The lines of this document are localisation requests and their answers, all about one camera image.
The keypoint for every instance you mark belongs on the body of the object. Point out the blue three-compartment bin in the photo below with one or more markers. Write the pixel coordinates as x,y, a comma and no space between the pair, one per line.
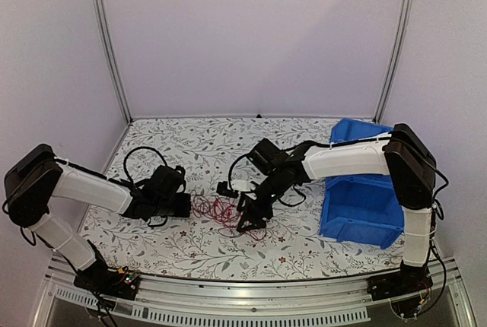
361,209

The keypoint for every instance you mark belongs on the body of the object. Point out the aluminium frame post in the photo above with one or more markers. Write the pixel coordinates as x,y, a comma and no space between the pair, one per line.
392,66
110,56

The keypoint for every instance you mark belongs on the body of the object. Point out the left aluminium frame post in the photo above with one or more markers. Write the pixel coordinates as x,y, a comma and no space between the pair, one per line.
110,56

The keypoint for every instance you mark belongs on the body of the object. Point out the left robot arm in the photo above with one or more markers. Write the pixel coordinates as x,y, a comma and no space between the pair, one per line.
40,176

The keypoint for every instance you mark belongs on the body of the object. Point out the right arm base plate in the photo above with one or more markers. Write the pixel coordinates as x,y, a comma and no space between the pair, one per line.
396,284

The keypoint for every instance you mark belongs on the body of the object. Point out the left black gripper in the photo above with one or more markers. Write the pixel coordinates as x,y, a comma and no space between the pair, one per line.
184,211

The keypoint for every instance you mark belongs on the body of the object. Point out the right aluminium frame post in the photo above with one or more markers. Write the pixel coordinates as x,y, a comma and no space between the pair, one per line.
392,66

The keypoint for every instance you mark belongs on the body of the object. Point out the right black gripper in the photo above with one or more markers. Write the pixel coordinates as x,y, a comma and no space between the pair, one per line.
246,215

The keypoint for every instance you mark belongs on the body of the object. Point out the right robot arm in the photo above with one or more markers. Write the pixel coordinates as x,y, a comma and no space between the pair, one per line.
397,153

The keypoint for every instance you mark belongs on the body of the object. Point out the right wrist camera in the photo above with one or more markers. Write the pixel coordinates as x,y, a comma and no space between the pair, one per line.
236,188

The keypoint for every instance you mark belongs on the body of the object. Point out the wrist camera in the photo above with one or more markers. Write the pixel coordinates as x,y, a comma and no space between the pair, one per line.
181,179
236,188

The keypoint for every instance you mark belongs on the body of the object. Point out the aluminium front rail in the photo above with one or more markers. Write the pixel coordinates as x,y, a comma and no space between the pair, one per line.
167,301

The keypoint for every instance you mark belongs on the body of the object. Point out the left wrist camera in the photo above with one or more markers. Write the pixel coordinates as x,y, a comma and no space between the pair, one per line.
181,179

